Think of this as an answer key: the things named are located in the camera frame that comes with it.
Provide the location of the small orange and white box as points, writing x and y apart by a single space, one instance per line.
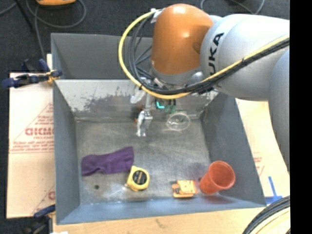
184 188

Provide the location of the orange plastic cup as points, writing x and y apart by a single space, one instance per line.
215 179

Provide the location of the clear glass cup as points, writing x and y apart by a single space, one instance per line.
178 122

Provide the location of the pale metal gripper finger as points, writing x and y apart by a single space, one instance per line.
140 124
147 121

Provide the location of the grey metal bin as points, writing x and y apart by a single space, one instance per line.
170 150

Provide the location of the purple cloth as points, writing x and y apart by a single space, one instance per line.
107 162

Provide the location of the yellow tape measure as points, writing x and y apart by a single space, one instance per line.
138 178

